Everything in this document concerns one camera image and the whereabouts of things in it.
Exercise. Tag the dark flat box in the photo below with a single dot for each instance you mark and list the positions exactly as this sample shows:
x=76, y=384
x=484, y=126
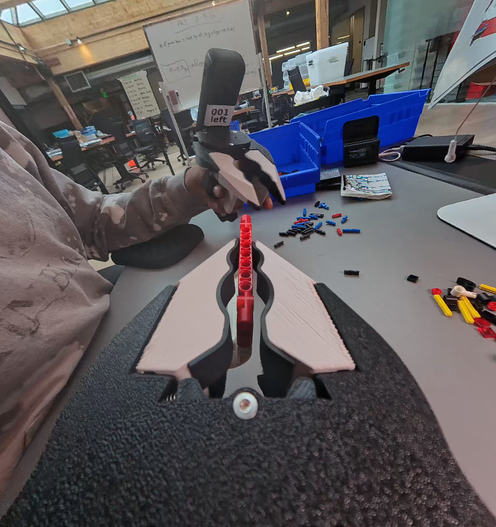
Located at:
x=329, y=178

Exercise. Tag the black wrist rest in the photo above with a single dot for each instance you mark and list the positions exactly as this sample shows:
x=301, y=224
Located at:
x=161, y=251

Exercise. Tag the paper flipchart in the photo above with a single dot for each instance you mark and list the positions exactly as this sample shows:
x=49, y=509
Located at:
x=139, y=94

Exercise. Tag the whiteboard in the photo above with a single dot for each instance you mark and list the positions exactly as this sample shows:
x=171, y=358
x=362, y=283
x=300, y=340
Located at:
x=190, y=49

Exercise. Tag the heap of small bin parts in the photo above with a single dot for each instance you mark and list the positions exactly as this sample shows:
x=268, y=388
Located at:
x=293, y=170

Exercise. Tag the black power adapter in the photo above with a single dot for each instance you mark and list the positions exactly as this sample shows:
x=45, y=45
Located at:
x=433, y=147

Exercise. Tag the printed instruction sheet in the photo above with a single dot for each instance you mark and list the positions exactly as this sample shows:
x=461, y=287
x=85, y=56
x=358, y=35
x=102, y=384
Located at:
x=474, y=37

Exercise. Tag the black plastic case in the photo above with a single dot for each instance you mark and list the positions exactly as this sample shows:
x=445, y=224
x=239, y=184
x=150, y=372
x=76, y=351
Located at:
x=361, y=142

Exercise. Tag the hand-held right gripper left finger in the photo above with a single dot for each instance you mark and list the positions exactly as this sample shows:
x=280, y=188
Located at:
x=182, y=321

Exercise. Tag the person's torso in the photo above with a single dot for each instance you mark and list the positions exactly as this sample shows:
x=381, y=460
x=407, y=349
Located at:
x=29, y=288

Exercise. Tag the large blue storage bin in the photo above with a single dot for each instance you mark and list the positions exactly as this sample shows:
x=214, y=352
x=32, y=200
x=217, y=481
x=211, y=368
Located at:
x=396, y=119

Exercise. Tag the white storage boxes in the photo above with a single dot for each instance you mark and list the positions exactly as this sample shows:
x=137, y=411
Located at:
x=326, y=64

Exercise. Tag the person's left forearm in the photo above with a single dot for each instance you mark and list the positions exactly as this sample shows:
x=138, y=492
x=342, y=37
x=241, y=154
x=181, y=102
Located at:
x=136, y=210

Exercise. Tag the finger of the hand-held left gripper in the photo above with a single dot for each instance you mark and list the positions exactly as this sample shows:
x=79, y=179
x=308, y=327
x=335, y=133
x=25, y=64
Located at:
x=233, y=175
x=266, y=166

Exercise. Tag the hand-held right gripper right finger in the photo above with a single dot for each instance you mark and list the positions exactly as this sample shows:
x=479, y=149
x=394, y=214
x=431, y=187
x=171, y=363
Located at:
x=305, y=321

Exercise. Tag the pile of yellow red black bricks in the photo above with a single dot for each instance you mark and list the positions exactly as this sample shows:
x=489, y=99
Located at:
x=474, y=308

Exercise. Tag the black desk mat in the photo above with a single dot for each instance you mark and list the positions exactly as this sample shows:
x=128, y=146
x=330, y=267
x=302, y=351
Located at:
x=458, y=173

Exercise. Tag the wooden work table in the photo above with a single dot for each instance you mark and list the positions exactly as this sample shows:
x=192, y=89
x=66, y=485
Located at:
x=367, y=74

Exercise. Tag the person's left hand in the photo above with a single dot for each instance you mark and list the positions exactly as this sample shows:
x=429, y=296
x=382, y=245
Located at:
x=198, y=185

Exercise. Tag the red beam brick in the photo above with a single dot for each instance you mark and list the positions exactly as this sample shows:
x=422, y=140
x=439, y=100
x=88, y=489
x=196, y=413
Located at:
x=245, y=263

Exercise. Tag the pile of small connector pins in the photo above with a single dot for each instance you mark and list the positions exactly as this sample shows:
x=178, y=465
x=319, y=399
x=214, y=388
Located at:
x=309, y=228

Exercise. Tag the grey desk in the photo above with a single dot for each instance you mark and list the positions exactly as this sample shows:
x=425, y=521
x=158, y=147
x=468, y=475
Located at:
x=375, y=247

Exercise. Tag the black office chair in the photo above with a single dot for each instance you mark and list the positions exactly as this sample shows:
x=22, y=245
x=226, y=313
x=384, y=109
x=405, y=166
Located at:
x=126, y=164
x=151, y=140

